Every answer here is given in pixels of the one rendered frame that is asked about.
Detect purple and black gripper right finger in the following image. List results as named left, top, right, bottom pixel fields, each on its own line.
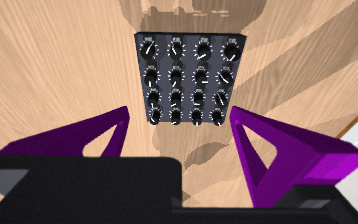
left=229, top=106, right=358, bottom=207

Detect black knob box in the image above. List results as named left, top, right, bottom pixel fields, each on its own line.
left=134, top=32, right=247, bottom=126

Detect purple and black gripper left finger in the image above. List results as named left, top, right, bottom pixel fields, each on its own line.
left=0, top=106, right=130, bottom=156

